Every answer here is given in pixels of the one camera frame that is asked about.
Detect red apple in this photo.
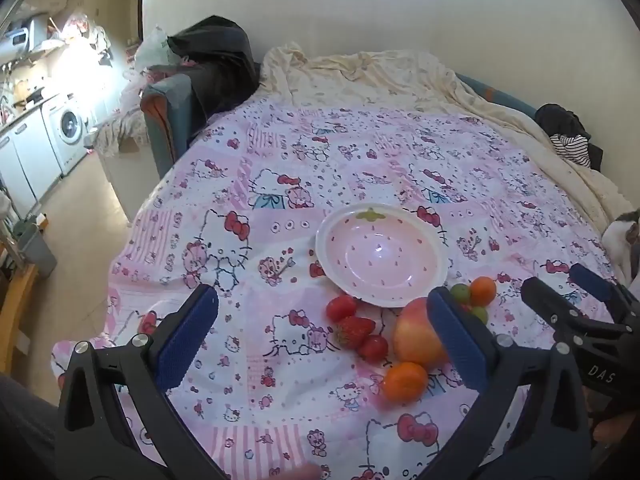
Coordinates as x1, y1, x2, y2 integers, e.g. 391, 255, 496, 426
391, 297, 451, 366

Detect pink strawberry-print bowl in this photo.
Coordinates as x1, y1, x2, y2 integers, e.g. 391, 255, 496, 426
315, 203, 449, 308

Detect silver microwave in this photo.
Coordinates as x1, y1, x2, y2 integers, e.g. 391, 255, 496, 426
0, 17, 48, 53

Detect large strawberry with leaves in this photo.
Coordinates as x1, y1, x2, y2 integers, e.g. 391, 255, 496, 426
334, 316, 376, 350

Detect white kitchen cabinet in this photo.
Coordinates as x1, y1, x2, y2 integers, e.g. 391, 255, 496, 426
0, 110, 63, 216

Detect white and grey cat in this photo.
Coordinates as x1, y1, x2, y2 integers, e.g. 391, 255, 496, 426
602, 211, 640, 281

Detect floral cloth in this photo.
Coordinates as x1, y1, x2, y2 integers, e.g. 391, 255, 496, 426
92, 110, 147, 155

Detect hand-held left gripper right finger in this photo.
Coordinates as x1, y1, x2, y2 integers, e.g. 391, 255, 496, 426
426, 286, 593, 480

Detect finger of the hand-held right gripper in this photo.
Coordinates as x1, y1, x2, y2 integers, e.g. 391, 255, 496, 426
569, 262, 640, 318
521, 276, 628, 343

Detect wooden chair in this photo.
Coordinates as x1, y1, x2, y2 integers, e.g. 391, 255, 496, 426
0, 240, 41, 361

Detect blue sofa armrest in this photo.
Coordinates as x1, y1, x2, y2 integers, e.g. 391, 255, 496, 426
140, 72, 208, 181

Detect person's right hand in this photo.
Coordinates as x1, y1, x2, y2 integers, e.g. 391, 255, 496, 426
592, 410, 640, 450

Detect cream floral blanket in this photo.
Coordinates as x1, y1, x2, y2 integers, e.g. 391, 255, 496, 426
260, 42, 636, 231

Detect white plastic bag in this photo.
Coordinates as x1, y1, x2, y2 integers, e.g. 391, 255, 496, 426
132, 25, 172, 73

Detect black clothing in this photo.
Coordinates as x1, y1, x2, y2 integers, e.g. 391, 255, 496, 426
535, 104, 591, 138

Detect striped clothing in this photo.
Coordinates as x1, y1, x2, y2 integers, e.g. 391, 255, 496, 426
550, 134, 593, 168

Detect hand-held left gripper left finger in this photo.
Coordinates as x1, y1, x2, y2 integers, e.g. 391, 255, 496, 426
54, 284, 236, 480

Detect grey bin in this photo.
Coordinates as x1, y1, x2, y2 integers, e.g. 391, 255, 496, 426
12, 220, 58, 278

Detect small mandarin orange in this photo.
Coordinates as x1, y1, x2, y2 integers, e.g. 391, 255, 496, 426
470, 276, 497, 307

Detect dark cloth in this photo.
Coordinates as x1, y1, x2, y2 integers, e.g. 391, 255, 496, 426
0, 374, 63, 480

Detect black bag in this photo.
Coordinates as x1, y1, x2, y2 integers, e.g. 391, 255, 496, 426
167, 16, 261, 121

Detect white washing machine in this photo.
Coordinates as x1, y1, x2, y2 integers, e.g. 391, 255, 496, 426
42, 92, 91, 176

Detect pink cartoon-cat printed blanket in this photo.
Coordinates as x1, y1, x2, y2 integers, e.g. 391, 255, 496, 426
50, 95, 621, 480

